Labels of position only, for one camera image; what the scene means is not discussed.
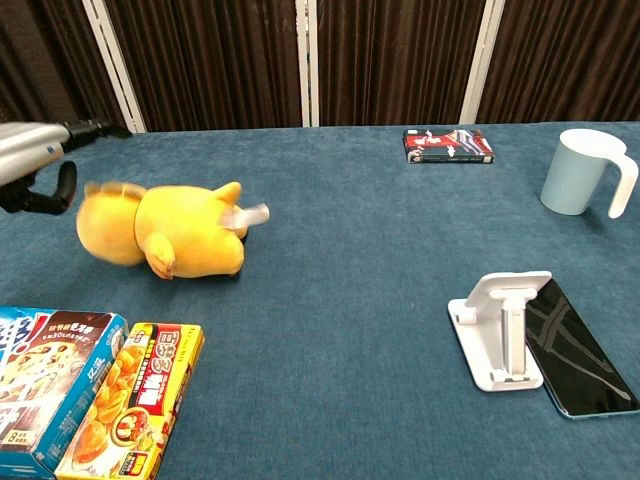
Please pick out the white phone stand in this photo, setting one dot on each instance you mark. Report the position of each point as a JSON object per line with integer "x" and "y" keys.
{"x": 495, "y": 340}

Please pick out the yellow plush toy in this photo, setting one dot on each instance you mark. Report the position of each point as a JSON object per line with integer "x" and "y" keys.
{"x": 185, "y": 230}

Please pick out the red black card box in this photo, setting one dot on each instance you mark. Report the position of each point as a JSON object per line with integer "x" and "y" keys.
{"x": 447, "y": 145}

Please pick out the white partition post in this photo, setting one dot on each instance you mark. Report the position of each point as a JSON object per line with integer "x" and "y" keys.
{"x": 480, "y": 62}
{"x": 112, "y": 65}
{"x": 308, "y": 62}

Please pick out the yellow curry box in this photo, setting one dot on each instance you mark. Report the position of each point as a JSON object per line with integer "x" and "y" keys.
{"x": 135, "y": 400}

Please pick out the dark brown curtain panel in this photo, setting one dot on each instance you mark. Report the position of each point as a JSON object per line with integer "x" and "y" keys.
{"x": 210, "y": 62}
{"x": 395, "y": 60}
{"x": 570, "y": 57}
{"x": 45, "y": 55}

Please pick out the black smartphone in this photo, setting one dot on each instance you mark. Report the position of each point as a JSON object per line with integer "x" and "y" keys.
{"x": 575, "y": 355}

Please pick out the teal table cloth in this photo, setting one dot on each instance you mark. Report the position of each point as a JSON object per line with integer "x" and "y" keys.
{"x": 340, "y": 250}

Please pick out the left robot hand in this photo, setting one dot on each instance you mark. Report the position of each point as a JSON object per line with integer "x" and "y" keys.
{"x": 25, "y": 147}

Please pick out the blue cookie box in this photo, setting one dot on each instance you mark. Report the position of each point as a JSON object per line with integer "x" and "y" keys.
{"x": 55, "y": 380}

